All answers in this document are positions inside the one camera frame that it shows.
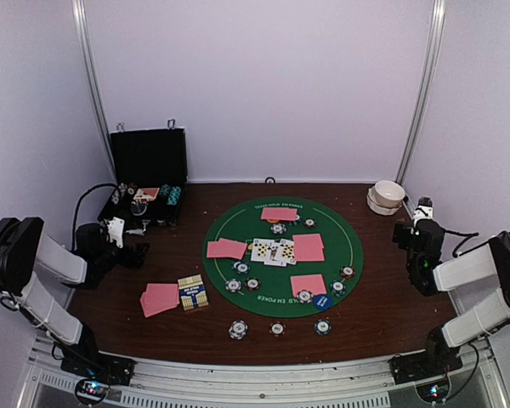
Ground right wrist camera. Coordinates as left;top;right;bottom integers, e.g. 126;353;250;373
411;218;445;264

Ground face up king card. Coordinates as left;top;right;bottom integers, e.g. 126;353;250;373
263;242;286;267

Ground blue white chips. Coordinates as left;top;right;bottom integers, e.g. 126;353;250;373
225;279;243;293
296;289;314;304
111;184;127;205
271;223;286;235

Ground brown chips in case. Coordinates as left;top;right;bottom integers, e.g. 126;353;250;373
127;184;138;196

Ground round green poker mat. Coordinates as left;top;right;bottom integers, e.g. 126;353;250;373
202;196;364;320

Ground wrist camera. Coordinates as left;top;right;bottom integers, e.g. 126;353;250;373
411;218;445;264
75;223;107;258

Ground pink playing card deck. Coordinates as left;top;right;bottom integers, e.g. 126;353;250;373
140;283;179;318

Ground clear card box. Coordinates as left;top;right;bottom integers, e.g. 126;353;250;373
178;275;209;311

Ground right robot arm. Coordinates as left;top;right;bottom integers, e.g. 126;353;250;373
392;218;510;376

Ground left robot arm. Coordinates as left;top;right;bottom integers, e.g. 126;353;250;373
0;216;150;377

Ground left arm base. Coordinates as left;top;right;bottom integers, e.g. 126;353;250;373
60;354;135;386

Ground teal chip row in case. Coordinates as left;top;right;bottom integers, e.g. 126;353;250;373
167;186;183;206

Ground face up spade card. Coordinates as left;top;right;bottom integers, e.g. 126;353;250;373
251;238;275;262

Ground blue white chips in case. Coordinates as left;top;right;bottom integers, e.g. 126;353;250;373
111;184;127;205

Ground blue round button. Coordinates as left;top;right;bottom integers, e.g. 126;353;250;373
313;294;333;310

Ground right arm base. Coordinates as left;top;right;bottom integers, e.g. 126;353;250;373
388;351;463;385

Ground clear dealer button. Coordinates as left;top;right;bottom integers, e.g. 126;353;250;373
130;201;148;217

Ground single dealt pink card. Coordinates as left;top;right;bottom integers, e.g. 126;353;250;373
207;241;228;258

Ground black poker case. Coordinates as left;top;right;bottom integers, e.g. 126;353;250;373
98;126;188;229

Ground green blue chip stack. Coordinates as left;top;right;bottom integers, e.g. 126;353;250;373
314;320;332;336

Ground red card deck in case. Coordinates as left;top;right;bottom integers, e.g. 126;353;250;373
133;187;160;202

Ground white bowl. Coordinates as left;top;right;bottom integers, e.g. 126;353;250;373
372;180;405;208

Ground brown chip stack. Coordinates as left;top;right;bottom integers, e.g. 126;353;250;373
269;321;286;337

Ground green blue chips in case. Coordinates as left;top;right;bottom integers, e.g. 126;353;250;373
159;184;172;197

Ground white saucer dish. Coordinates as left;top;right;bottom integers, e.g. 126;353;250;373
366;188;404;217

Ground blue white chip stack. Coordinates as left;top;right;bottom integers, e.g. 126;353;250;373
229;320;248;340

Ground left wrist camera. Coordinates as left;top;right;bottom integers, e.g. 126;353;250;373
75;223;107;258

